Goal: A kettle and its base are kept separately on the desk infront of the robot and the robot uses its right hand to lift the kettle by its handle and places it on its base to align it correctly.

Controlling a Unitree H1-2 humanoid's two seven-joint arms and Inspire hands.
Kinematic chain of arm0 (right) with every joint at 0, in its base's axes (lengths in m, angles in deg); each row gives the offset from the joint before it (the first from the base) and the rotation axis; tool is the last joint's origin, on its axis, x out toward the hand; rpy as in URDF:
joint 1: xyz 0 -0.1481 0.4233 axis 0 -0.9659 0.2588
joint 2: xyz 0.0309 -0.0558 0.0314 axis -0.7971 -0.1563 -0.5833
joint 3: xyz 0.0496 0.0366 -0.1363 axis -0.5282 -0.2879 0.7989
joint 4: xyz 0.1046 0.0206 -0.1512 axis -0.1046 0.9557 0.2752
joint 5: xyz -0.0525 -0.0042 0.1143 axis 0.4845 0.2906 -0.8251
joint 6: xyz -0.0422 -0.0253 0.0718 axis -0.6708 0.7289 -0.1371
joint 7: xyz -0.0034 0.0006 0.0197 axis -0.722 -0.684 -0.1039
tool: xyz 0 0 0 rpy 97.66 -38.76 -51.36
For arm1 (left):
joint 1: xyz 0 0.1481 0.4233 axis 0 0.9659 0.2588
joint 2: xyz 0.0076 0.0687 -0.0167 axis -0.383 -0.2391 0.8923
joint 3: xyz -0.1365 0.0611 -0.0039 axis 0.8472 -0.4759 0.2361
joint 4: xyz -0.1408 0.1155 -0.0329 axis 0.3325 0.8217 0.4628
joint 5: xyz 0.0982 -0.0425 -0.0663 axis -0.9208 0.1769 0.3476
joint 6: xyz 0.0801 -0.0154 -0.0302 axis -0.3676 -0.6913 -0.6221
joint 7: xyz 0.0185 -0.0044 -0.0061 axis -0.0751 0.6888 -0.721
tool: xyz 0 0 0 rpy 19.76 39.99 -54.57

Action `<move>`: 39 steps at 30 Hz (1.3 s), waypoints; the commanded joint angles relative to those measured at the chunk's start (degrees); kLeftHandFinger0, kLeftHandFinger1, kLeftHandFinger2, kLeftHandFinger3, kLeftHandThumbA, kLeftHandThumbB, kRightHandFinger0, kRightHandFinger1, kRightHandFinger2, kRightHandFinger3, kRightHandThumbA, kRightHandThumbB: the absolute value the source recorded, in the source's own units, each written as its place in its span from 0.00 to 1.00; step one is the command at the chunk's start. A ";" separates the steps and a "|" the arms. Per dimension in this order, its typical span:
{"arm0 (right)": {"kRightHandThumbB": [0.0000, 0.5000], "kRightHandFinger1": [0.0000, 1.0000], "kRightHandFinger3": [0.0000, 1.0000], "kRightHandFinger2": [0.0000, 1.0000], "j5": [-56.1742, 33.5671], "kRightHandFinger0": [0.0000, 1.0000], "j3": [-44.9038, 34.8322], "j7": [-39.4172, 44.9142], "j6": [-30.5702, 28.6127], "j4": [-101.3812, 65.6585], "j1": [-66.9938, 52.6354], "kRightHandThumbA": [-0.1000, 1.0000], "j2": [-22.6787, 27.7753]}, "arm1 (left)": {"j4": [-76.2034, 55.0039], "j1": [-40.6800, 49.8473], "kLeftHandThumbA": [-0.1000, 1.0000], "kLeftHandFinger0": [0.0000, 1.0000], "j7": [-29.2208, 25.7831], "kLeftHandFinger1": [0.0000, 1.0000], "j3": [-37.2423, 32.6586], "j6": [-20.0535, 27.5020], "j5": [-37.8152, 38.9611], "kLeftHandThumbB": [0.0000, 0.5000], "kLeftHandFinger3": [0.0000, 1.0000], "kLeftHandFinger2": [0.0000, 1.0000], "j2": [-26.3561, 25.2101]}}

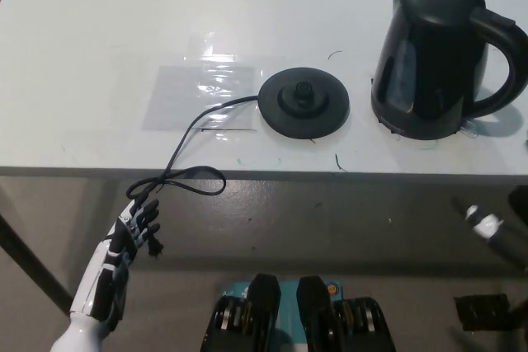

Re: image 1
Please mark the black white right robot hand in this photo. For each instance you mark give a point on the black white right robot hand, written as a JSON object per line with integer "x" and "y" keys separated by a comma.
{"x": 484, "y": 226}

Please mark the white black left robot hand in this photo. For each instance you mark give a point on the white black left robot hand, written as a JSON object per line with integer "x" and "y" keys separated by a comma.
{"x": 108, "y": 253}

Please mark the black electric kettle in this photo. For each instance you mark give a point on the black electric kettle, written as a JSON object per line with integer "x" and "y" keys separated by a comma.
{"x": 420, "y": 38}

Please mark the black teal robot torso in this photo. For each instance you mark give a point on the black teal robot torso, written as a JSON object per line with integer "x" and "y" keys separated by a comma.
{"x": 264, "y": 319}

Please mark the black round kettle base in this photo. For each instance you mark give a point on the black round kettle base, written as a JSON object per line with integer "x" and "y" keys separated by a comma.
{"x": 330, "y": 109}

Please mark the clear plastic sheet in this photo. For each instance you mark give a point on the clear plastic sheet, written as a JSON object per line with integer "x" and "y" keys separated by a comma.
{"x": 173, "y": 96}

